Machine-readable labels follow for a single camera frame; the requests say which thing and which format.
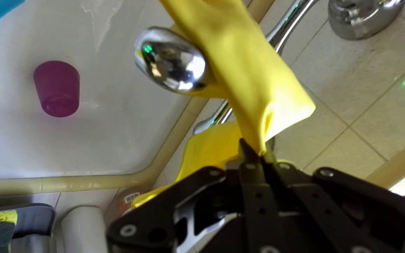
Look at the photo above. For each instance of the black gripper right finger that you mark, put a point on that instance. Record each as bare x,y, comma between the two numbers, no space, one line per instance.
343,212

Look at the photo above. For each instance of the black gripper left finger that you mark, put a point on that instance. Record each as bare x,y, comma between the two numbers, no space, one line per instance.
220,212

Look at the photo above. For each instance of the yellow cloth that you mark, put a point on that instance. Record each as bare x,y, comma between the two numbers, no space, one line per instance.
248,71

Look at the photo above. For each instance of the brown pump soap bottle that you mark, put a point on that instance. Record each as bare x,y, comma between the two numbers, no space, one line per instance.
119,206

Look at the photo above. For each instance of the purple plastic cup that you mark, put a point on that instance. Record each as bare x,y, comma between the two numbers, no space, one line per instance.
56,89

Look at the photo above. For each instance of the chrome wall tap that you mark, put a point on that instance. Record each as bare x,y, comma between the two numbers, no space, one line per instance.
168,61

